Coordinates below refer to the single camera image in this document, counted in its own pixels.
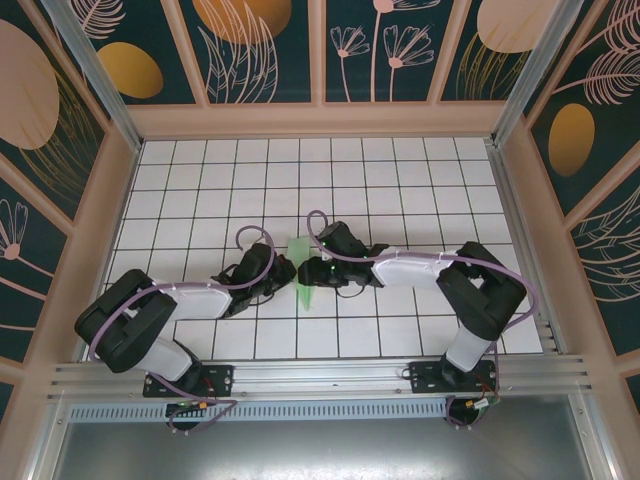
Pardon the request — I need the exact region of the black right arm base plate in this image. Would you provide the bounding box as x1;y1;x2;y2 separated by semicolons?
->
408;359;501;396

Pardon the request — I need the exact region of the long aluminium mounting rail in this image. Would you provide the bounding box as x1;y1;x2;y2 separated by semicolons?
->
47;354;594;401

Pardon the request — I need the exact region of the aluminium side rail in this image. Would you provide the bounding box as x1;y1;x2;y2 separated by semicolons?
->
487;142;569;356

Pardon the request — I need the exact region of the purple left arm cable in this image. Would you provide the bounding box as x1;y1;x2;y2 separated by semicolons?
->
88;227;275;435

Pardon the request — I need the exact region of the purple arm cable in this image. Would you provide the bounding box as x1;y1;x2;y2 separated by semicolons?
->
88;227;275;435
305;209;542;431

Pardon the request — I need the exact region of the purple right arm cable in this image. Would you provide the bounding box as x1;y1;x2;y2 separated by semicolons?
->
305;209;542;431

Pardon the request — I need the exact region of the slotted grey cable duct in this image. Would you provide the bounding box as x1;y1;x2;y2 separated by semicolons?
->
69;399;451;421

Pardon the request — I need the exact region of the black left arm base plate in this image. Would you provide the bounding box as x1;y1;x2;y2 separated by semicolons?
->
143;363;236;399

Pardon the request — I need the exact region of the light green cloth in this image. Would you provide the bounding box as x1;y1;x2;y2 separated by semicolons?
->
287;234;321;312

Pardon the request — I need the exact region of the grey metal sheet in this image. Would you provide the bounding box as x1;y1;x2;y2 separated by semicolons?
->
49;417;596;480

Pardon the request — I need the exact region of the aluminium corner post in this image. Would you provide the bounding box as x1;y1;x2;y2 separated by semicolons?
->
39;0;144;151
492;0;586;146

